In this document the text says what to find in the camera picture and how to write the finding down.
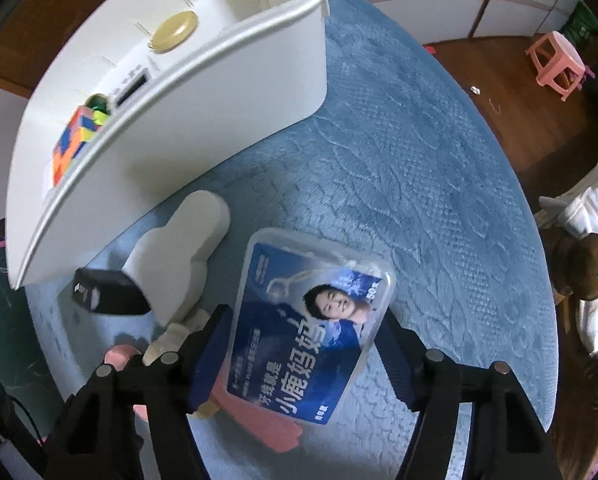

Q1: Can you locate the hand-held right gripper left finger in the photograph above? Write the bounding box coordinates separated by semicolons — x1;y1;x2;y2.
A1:
44;304;236;480

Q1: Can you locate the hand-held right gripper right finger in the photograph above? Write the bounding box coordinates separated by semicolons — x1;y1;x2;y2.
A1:
376;310;562;480

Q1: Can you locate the clear box with blue label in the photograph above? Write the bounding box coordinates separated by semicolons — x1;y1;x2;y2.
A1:
226;227;398;427

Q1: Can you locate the white plastic storage bin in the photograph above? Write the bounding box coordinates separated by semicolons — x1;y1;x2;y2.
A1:
6;0;330;291

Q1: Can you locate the colourful puzzle cube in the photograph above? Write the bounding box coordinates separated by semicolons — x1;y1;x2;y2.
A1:
51;104;111;189

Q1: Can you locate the white rectangular device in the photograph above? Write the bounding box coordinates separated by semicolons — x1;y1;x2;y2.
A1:
106;64;154;109

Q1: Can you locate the gold round lid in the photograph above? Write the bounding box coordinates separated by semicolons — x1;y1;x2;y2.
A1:
147;10;200;55

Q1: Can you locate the beige house-shaped block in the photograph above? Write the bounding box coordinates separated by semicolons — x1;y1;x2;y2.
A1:
143;320;208;367

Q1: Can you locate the pink and white small tool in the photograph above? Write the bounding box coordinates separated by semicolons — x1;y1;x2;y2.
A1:
189;389;301;456

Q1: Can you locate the pink tape dispenser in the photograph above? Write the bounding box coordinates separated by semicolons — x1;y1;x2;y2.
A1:
103;344;151;422

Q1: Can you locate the black cube charger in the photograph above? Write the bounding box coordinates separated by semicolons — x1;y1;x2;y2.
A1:
73;268;151;317

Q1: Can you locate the pink plastic stool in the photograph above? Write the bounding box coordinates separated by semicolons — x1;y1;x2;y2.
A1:
525;31;593;104

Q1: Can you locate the green bag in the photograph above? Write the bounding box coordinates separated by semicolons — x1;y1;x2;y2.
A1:
562;2;598;57

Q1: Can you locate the green chalkboard with pink frame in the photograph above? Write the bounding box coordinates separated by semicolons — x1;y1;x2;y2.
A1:
0;239;80;445

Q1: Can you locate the wooden bed frame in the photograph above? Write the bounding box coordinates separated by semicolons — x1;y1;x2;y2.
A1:
546;232;598;467

